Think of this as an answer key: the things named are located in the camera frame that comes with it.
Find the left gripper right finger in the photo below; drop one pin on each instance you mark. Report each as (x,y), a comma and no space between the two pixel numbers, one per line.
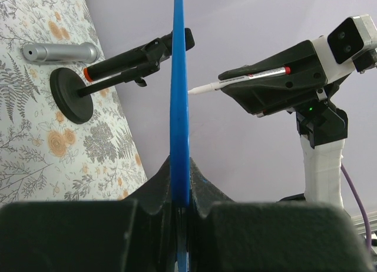
(276,236)

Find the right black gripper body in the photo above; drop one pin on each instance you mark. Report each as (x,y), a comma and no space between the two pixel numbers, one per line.
(320,121)

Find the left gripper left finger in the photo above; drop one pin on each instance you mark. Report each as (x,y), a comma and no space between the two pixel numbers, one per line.
(133,234)

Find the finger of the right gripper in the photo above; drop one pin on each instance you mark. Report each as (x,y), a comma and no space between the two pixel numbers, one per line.
(273,94)

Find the red whiteboard marker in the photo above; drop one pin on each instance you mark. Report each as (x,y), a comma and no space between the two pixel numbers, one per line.
(215,86)

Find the blue framed whiteboard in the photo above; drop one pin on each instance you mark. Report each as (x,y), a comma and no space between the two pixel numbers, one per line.
(179,113)

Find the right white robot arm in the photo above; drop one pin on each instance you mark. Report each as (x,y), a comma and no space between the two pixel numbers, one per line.
(322,165)

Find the floral table mat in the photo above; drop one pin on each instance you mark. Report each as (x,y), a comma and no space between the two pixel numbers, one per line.
(57,144)

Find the black microphone on stand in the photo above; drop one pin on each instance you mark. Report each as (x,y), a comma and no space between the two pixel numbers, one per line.
(103,74)

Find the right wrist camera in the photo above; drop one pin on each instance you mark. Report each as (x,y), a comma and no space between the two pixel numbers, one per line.
(350,47)

